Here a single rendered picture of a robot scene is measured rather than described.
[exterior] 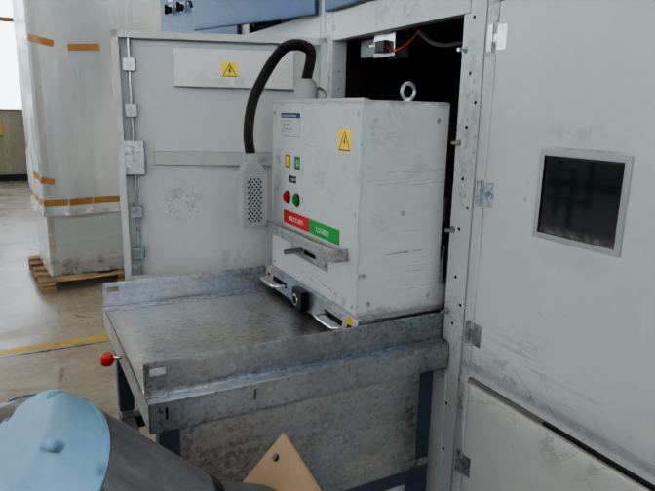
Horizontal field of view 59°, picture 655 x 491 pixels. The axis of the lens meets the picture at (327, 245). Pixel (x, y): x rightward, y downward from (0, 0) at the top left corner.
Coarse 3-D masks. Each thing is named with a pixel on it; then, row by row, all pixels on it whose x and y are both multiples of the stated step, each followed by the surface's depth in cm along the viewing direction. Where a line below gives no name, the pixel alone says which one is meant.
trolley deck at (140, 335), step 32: (128, 320) 146; (160, 320) 147; (192, 320) 147; (224, 320) 148; (256, 320) 148; (288, 320) 148; (128, 352) 127; (160, 352) 127; (192, 352) 128; (384, 352) 130; (416, 352) 131; (256, 384) 113; (288, 384) 116; (320, 384) 120; (352, 384) 124; (160, 416) 105; (192, 416) 108; (224, 416) 111
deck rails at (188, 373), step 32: (128, 288) 156; (160, 288) 160; (192, 288) 164; (224, 288) 169; (256, 288) 173; (416, 320) 133; (224, 352) 112; (256, 352) 115; (288, 352) 119; (320, 352) 122; (352, 352) 126; (160, 384) 107; (192, 384) 110; (224, 384) 113
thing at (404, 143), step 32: (384, 128) 122; (416, 128) 126; (384, 160) 124; (416, 160) 128; (384, 192) 126; (416, 192) 130; (384, 224) 127; (416, 224) 131; (384, 256) 129; (416, 256) 133; (384, 288) 131; (416, 288) 135
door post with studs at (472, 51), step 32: (480, 0) 117; (480, 32) 118; (480, 64) 118; (448, 256) 133; (448, 288) 134; (448, 320) 135; (448, 384) 136; (448, 416) 137; (448, 448) 139; (448, 480) 140
